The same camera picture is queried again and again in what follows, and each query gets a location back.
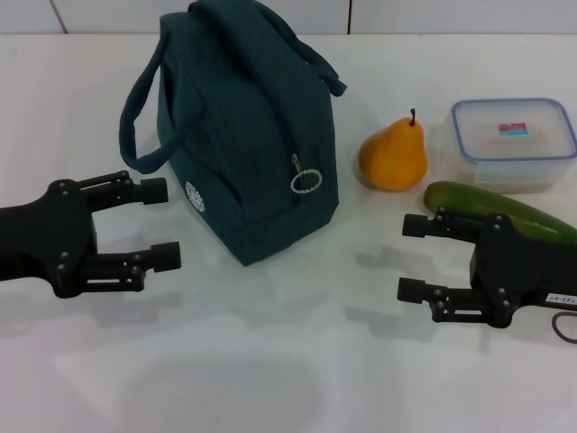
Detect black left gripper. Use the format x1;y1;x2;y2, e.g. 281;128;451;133
0;170;182;299

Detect clear plastic food container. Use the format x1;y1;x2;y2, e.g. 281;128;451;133
444;97;577;195

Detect green cucumber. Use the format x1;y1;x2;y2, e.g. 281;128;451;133
422;180;577;247

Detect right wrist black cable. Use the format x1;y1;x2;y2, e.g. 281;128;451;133
551;311;577;346

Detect yellow orange pear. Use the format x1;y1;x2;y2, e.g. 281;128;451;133
358;107;428;191

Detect dark teal lunch bag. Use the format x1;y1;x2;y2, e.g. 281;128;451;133
119;0;348;267

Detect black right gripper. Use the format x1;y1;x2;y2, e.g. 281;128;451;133
396;206;577;328

